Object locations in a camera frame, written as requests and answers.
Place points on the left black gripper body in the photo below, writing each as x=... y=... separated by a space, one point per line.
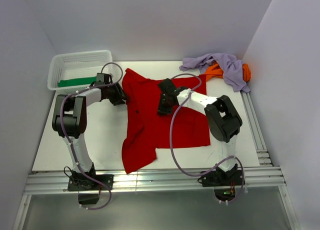
x=113 y=94

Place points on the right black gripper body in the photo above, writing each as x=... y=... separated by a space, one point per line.
x=164 y=103

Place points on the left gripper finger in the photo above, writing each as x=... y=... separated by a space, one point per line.
x=123 y=95
x=118 y=102

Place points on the red t-shirt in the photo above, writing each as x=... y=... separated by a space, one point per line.
x=148 y=131

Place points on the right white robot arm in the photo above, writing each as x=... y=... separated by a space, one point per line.
x=224 y=123

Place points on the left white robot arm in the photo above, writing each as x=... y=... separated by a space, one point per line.
x=69 y=120

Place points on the rolled green t-shirt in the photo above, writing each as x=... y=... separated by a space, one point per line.
x=76 y=82

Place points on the white plastic basket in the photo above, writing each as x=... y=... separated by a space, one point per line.
x=76 y=65

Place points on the orange t-shirt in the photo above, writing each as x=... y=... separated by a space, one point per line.
x=215 y=71

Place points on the lavender t-shirt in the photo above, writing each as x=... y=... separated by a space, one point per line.
x=232 y=68

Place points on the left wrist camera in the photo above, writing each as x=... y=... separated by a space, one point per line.
x=103 y=79

